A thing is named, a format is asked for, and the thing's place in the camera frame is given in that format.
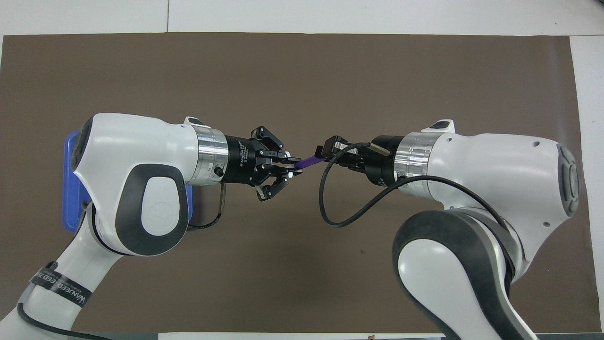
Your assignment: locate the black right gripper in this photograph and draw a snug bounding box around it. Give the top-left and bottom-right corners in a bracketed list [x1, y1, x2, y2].
[314, 136, 399, 187]

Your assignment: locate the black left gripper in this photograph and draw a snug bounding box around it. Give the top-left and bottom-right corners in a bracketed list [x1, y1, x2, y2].
[222, 125, 302, 202]

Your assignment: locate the purple pen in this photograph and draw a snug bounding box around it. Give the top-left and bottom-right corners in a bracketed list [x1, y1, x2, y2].
[294, 156, 326, 170]

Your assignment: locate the brown table mat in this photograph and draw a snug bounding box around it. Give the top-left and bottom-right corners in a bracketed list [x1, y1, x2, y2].
[0, 32, 588, 333]

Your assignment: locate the blue plastic tray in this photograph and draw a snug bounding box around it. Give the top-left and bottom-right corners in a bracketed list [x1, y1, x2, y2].
[63, 130, 194, 233]

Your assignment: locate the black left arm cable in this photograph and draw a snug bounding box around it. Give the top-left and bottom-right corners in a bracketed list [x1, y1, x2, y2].
[17, 184, 227, 340]

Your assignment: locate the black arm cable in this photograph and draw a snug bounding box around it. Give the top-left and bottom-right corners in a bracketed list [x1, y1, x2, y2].
[319, 142, 510, 230]
[17, 184, 227, 340]

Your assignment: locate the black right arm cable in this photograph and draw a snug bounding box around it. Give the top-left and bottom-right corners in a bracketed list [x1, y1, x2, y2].
[319, 142, 510, 230]

